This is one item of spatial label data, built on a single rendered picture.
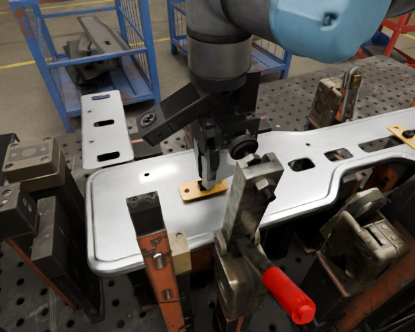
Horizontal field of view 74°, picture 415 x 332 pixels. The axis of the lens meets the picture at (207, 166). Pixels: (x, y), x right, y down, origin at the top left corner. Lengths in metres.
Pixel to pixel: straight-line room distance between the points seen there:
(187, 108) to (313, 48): 0.18
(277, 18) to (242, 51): 0.10
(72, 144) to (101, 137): 0.53
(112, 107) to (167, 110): 0.38
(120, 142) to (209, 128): 0.29
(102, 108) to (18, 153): 0.25
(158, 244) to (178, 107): 0.17
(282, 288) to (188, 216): 0.24
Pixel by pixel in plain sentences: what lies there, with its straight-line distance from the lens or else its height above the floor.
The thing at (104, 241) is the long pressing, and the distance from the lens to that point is 0.46.
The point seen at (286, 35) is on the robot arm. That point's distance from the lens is 0.23.
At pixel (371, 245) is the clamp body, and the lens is 0.41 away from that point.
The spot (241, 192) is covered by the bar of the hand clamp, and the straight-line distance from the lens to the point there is 0.24.
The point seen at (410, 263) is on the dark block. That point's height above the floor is 1.02.
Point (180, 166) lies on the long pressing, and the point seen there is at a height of 1.00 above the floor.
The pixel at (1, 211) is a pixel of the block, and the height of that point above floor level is 1.08.
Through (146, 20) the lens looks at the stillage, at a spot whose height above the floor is 0.75.
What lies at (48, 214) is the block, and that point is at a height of 1.00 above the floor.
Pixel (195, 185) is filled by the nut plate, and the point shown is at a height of 1.01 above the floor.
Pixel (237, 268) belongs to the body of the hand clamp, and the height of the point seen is 1.05.
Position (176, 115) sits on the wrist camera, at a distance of 0.35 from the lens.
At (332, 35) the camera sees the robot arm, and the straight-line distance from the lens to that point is 0.22.
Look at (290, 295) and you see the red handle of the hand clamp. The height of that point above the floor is 1.14.
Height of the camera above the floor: 1.38
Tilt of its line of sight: 45 degrees down
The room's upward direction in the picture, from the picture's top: straight up
